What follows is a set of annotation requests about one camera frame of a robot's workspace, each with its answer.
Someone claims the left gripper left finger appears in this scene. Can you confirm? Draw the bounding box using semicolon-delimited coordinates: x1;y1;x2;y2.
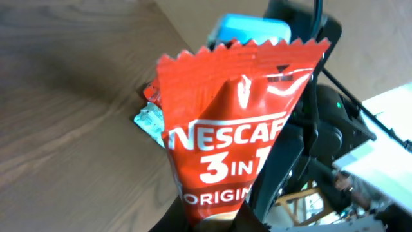
149;197;190;232

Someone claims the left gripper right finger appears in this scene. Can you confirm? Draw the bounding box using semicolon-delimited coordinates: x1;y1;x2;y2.
230;202;269;232

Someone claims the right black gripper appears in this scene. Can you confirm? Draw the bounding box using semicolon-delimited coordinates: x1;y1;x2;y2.
249;1;376;221

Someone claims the small red snack packet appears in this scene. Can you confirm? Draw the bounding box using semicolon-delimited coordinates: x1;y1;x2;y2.
157;39;330;231

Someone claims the light green snack packet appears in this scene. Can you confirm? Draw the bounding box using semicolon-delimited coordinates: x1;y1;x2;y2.
133;102;165;148

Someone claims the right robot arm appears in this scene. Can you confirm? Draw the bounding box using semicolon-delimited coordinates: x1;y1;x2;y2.
264;1;411;216

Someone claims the white barcode scanner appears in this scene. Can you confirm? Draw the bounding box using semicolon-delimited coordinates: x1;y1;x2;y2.
207;14;292;49

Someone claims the right black cable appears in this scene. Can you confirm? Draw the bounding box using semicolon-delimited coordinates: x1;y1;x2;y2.
310;0;412;152

